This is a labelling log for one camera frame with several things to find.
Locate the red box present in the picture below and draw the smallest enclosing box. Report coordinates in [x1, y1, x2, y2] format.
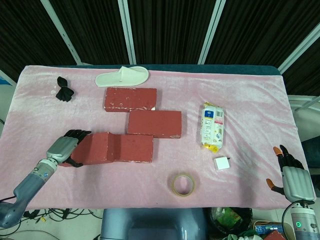
[265, 230, 286, 240]

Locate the black tied cloth bundle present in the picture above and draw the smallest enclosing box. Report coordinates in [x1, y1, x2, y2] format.
[55, 76, 75, 103]

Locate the dark blue chair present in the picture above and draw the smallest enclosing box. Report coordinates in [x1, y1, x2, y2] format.
[300, 134, 320, 169]

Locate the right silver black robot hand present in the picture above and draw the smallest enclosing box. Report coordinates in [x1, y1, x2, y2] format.
[265, 144, 317, 203]

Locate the blue white sign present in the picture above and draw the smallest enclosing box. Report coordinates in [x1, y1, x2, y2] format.
[0, 69, 15, 87]

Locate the white charger plug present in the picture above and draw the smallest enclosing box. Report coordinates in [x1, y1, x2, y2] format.
[213, 156, 232, 171]

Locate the white metal rack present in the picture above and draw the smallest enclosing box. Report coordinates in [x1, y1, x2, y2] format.
[287, 94, 320, 112]

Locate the white yellow wet wipes pack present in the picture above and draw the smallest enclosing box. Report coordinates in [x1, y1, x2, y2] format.
[200, 101, 225, 153]

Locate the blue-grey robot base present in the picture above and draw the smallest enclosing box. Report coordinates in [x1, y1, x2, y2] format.
[100, 207, 208, 240]

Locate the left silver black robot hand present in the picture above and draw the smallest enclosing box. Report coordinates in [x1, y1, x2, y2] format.
[46, 129, 92, 168]

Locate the white slipper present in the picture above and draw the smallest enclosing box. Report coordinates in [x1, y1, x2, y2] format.
[94, 65, 150, 88]

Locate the pink velvet table cloth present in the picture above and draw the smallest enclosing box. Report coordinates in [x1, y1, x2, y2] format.
[0, 64, 309, 216]

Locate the white partition post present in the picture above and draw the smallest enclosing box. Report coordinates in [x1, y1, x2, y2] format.
[199, 0, 227, 65]
[40, 0, 82, 65]
[118, 0, 137, 65]
[278, 23, 320, 74]

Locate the blue printed box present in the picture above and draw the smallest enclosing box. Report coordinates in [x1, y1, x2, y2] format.
[254, 222, 285, 235]

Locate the clear tape roll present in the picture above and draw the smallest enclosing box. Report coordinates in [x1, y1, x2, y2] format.
[167, 172, 201, 198]

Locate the floor cable bundle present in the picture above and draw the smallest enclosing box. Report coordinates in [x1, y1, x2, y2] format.
[0, 207, 104, 237]

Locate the red brick with white chips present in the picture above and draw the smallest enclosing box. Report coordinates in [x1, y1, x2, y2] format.
[103, 86, 158, 113]

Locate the black trash bin with bag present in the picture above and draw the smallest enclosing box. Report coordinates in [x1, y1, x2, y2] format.
[209, 206, 253, 237]

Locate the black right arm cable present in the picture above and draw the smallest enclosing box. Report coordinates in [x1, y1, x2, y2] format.
[281, 201, 305, 235]

